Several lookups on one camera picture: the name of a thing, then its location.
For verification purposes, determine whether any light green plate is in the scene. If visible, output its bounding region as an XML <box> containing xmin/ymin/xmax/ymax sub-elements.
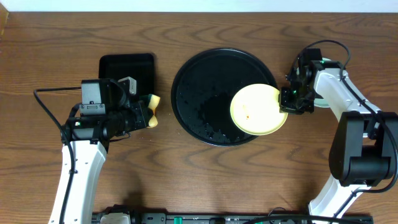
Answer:
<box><xmin>296</xmin><ymin>57</ymin><xmax>330</xmax><ymax>108</ymax></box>

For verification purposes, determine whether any yellow sponge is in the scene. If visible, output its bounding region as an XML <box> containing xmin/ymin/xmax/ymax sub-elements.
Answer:
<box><xmin>147</xmin><ymin>94</ymin><xmax>160</xmax><ymax>128</ymax></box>

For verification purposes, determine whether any yellow plate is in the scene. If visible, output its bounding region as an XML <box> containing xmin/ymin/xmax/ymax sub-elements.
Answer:
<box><xmin>229</xmin><ymin>83</ymin><xmax>288</xmax><ymax>136</ymax></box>

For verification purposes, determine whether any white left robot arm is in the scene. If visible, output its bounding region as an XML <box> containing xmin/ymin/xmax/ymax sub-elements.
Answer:
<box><xmin>49</xmin><ymin>77</ymin><xmax>160</xmax><ymax>223</ymax></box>

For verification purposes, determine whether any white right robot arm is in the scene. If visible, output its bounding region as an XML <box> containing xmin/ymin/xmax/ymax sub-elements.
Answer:
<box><xmin>279</xmin><ymin>59</ymin><xmax>397</xmax><ymax>220</ymax></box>

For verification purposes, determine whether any black rectangular tray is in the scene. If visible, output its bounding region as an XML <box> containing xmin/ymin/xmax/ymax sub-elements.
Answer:
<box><xmin>98</xmin><ymin>53</ymin><xmax>155</xmax><ymax>96</ymax></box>

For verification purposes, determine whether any black round tray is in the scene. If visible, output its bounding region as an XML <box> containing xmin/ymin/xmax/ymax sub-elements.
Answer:
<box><xmin>171</xmin><ymin>48</ymin><xmax>277</xmax><ymax>146</ymax></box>

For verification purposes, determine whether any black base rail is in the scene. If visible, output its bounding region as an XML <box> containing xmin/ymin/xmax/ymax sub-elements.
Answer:
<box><xmin>91</xmin><ymin>212</ymin><xmax>374</xmax><ymax>224</ymax></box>

